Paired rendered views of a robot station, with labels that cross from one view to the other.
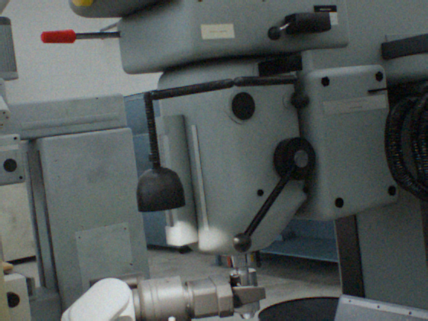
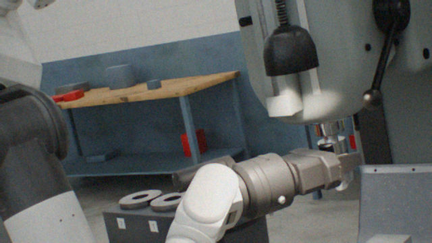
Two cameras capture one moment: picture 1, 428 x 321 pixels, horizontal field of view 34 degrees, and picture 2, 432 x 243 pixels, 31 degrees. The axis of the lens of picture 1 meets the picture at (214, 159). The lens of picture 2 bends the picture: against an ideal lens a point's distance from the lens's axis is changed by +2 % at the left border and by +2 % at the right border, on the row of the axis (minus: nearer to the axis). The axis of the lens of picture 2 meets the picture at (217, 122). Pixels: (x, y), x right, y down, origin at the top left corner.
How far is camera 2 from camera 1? 0.52 m
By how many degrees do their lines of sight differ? 18
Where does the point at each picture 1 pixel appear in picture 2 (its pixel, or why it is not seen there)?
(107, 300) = (220, 187)
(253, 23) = not seen: outside the picture
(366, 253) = (393, 117)
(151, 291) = (256, 171)
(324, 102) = not seen: outside the picture
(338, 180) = (422, 30)
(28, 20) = not seen: outside the picture
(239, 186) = (352, 42)
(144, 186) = (281, 46)
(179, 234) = (290, 102)
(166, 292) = (273, 170)
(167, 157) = (270, 17)
